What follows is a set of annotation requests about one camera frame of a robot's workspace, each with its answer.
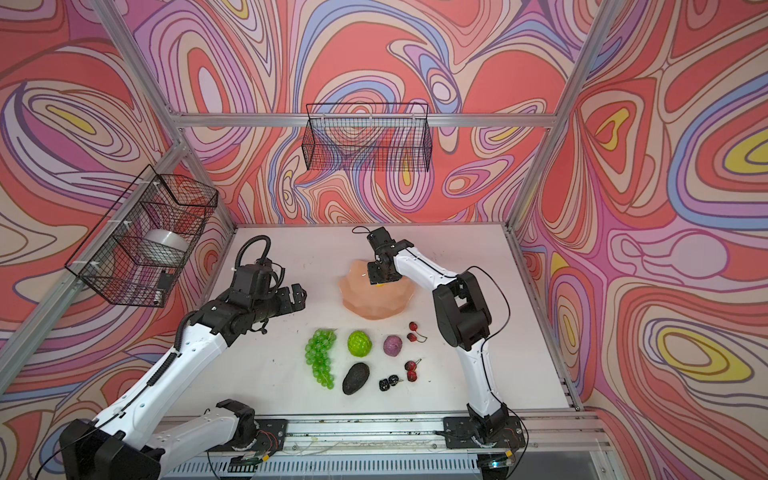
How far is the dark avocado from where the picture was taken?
31.3 inches

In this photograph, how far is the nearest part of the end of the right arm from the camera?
727mm

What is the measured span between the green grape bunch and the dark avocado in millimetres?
47

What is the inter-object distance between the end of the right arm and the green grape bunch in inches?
9.1
